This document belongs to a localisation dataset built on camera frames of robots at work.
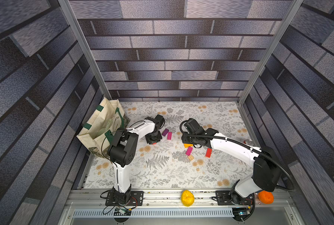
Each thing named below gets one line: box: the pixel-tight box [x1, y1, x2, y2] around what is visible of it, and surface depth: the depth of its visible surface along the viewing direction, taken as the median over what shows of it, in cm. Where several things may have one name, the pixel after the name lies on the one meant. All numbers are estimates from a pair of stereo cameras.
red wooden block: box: [205, 147, 213, 158], surface depth 91 cm
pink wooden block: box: [185, 146, 193, 157], surface depth 93 cm
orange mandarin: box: [258, 190, 275, 204], surface depth 72 cm
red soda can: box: [243, 138, 255, 146], surface depth 85 cm
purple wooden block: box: [161, 128, 170, 137], surface depth 102 cm
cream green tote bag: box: [76, 97, 131, 158], surface depth 90 cm
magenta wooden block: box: [167, 131, 173, 141], surface depth 100 cm
